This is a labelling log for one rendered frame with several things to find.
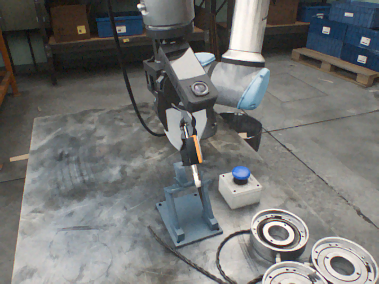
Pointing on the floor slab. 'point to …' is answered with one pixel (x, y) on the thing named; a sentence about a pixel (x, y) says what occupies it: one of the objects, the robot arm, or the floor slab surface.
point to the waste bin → (245, 127)
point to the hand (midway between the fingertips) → (189, 142)
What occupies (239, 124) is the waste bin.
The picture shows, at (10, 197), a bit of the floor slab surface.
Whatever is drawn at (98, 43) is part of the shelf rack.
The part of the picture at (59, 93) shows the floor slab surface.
